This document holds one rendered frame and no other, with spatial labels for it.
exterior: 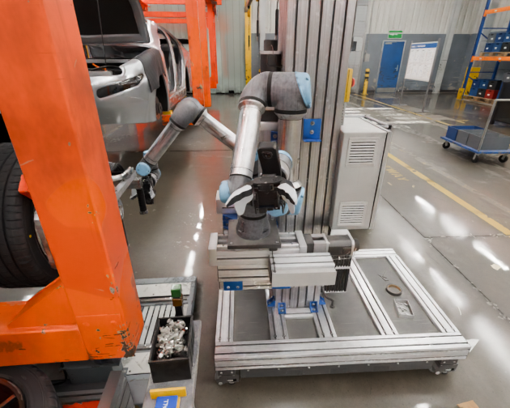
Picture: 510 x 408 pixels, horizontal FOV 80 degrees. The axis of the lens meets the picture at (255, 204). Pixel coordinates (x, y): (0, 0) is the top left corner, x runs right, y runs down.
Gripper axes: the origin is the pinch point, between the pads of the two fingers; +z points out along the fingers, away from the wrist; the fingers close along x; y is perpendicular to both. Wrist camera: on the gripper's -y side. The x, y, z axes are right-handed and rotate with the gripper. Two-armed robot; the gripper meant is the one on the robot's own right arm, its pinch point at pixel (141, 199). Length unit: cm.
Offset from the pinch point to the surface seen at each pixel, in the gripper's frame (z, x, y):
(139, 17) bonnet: -309, -60, 112
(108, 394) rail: 76, 0, -44
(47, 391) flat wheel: 81, -16, -33
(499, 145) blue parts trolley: -276, 464, -56
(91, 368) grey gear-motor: 52, -20, -61
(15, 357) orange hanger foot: 71, -30, -27
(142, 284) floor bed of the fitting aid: -22, -17, -75
